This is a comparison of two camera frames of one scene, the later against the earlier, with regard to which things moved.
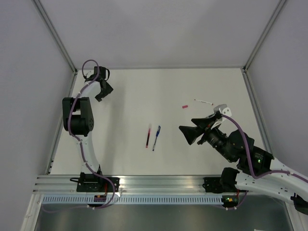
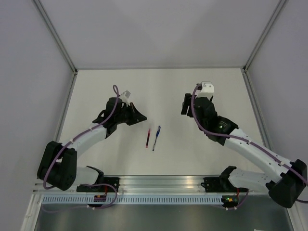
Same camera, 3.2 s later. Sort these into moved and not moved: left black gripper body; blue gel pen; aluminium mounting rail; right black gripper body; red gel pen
Moved: left black gripper body; right black gripper body
Not moved: blue gel pen; aluminium mounting rail; red gel pen
